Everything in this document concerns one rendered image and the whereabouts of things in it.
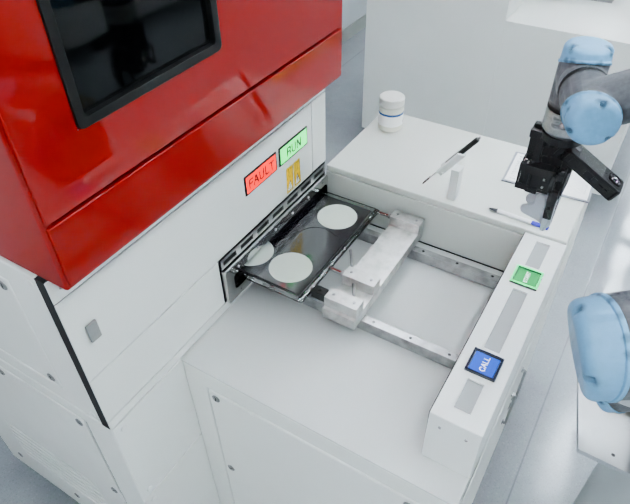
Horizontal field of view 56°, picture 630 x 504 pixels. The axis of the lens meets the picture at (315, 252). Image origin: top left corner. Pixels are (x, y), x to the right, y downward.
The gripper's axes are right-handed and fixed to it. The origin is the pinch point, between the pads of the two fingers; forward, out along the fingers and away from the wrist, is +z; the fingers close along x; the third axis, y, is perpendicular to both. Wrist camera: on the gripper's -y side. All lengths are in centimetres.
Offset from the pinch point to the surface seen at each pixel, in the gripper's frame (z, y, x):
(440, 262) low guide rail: 26.3, 21.6, -8.0
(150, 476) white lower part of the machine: 53, 59, 62
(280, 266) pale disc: 21, 51, 18
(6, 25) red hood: -49, 54, 60
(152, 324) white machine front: 13, 59, 50
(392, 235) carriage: 22.7, 34.5, -7.3
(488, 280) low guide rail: 26.4, 9.5, -8.0
